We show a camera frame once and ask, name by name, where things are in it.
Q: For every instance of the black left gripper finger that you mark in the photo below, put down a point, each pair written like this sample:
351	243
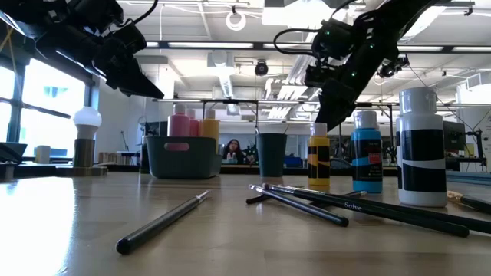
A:
134	82

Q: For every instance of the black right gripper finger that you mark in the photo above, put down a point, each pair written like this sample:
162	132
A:
333	107

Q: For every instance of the large pink labelled paint bottle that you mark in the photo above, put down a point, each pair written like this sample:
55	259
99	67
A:
195	128

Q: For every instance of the large yellow paint bottle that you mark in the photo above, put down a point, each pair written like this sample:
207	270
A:
210	128

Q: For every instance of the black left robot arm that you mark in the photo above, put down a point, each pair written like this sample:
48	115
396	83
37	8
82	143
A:
46	27

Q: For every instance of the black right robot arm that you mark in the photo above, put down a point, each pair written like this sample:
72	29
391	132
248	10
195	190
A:
391	27

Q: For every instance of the small yellow paint bottle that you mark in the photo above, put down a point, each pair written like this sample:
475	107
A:
318	161

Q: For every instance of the small blue paint bottle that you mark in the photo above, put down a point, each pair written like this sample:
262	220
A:
367	161

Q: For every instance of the small white black-label paint bottle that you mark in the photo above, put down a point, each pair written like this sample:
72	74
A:
422	161

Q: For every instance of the black monitor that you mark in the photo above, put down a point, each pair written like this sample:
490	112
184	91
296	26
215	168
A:
453	136
157	129

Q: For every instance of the wooden slat box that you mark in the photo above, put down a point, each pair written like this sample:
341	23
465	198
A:
111	158

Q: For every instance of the teal ribbed cup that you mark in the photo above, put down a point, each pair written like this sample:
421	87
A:
271	157

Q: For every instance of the white bulb table lamp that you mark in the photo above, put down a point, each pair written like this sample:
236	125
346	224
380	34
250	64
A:
84	153

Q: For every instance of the person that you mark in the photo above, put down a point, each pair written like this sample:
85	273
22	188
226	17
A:
232	150

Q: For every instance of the white container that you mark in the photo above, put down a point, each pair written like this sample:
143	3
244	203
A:
43	154

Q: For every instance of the black paintbrush Solve print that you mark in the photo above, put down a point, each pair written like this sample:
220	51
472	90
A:
383	214

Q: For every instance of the thin orange-tip black paintbrush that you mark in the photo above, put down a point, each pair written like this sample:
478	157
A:
257	199

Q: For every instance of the orange-bristle black paintbrush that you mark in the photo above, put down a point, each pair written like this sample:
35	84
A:
475	203

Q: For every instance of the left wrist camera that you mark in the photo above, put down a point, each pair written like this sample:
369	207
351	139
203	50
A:
128	37

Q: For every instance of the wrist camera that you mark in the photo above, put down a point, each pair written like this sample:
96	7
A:
128	37
333	38

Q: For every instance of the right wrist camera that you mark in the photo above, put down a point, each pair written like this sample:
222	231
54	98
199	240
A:
333	38

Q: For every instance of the black ceiling camera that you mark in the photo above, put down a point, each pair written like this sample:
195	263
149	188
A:
261	68
393	66

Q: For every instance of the black background rig frame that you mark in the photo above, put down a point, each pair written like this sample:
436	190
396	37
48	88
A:
230	101

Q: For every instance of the black overhead frame bar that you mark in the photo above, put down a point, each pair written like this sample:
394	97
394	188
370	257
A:
230	46

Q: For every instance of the black aluminium table frame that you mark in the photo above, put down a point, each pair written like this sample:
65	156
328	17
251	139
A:
245	169

